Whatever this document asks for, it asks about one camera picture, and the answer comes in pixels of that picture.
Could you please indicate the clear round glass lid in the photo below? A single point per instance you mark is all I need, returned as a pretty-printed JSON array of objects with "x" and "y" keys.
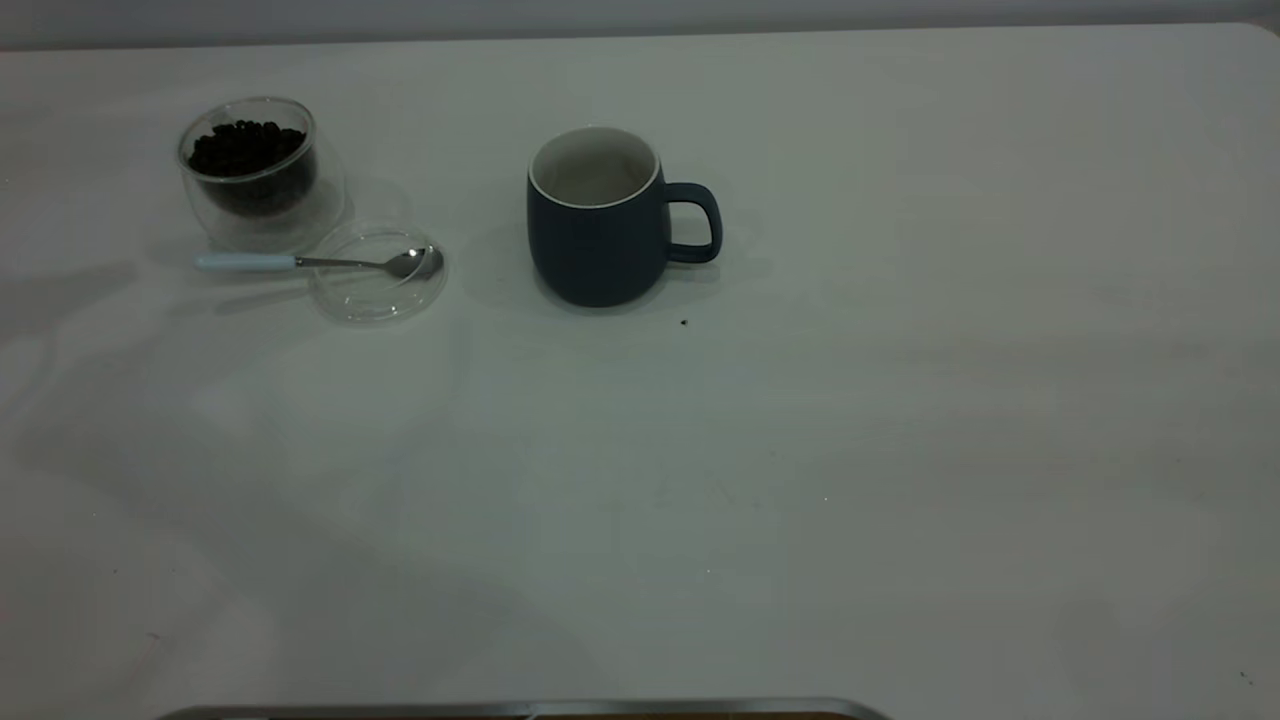
[{"x": 378, "y": 298}]

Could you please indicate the dark coffee beans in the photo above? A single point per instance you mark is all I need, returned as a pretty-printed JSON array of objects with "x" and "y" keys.
[{"x": 250, "y": 160}]

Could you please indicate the dark grey ceramic mug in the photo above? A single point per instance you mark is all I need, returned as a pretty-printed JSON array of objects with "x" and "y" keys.
[{"x": 595, "y": 250}]

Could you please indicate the double-wall clear glass jar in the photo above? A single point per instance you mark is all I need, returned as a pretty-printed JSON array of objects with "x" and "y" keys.
[{"x": 240, "y": 225}]

